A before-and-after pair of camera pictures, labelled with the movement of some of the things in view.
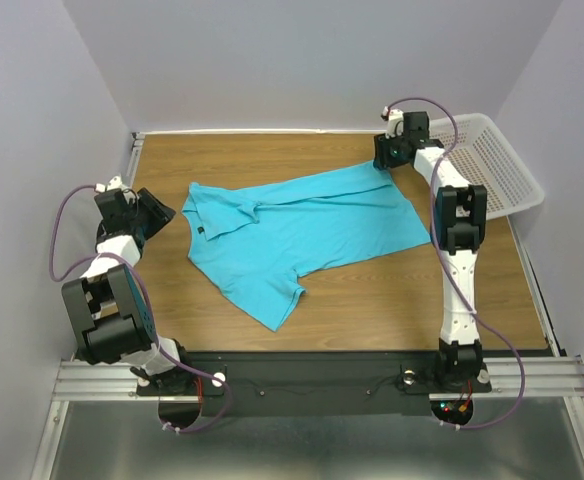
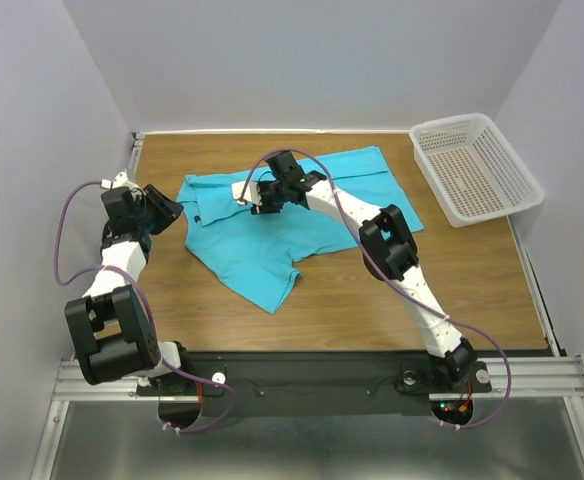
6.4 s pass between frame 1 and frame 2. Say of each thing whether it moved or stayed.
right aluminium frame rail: stayed
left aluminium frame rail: stayed
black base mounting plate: stayed
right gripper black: moved
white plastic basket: stayed
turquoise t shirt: moved
